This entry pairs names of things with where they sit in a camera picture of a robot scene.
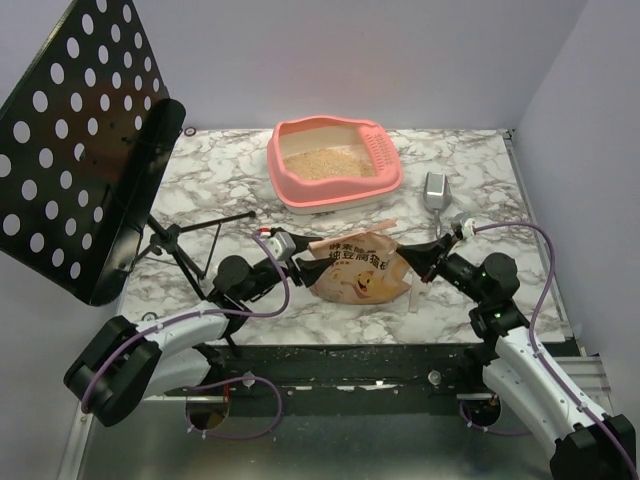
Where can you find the silver metal litter scoop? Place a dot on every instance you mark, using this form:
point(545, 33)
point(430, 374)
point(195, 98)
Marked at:
point(437, 198)

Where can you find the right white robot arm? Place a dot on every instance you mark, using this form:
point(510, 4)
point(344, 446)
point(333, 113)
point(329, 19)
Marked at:
point(581, 439)

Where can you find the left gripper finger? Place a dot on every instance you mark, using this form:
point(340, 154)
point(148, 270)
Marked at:
point(302, 243)
point(308, 272)

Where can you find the pink cat litter box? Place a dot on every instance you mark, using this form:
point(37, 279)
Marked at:
point(359, 138)

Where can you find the clean litter in box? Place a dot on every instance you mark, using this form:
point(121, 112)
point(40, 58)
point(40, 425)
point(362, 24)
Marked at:
point(327, 163)

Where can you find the black perforated music stand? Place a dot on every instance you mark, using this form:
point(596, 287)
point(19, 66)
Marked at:
point(86, 138)

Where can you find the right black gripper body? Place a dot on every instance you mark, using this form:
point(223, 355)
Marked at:
point(439, 260)

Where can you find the beige cat litter bag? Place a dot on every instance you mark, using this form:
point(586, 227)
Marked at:
point(366, 267)

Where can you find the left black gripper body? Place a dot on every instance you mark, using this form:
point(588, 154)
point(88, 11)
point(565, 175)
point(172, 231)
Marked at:
point(268, 277)

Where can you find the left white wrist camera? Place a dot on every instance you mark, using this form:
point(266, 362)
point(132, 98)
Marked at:
point(282, 246)

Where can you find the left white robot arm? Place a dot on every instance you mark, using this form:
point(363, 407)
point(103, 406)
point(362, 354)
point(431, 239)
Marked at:
point(126, 362)

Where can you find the grey bag sealing clip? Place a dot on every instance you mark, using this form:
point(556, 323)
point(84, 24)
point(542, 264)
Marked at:
point(417, 291)

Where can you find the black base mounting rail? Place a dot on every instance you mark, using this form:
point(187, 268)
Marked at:
point(349, 380)

